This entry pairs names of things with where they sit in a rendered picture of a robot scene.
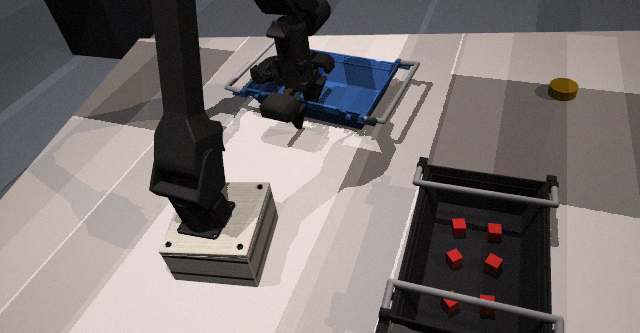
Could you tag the blue plastic tray with grey wire bars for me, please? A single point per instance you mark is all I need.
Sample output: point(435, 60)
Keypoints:
point(351, 93)

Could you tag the yellow short cylinder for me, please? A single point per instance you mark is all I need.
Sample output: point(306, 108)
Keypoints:
point(563, 89)

